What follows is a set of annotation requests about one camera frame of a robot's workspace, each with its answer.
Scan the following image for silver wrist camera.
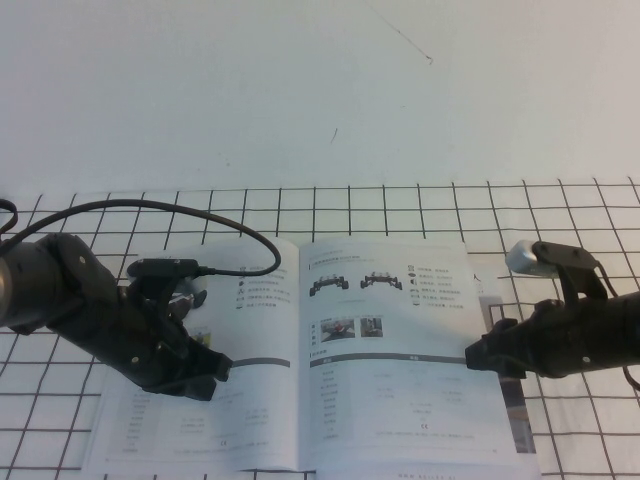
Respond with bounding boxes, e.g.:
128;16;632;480
126;256;210;322
505;238;610;302

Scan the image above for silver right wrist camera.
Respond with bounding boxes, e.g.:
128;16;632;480
505;238;610;302

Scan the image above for white product catalogue book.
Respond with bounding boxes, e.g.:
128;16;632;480
79;238;544;480

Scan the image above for white black-grid checkered cloth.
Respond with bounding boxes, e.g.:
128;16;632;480
0;177;640;480

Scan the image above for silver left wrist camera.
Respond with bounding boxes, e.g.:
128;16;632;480
126;256;210;322

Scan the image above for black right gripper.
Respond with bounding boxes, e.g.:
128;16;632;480
464;291;640;380

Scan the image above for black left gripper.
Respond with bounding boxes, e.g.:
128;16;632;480
53;278;235;404

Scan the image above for black left camera cable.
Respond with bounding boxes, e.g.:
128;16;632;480
0;197;282;277

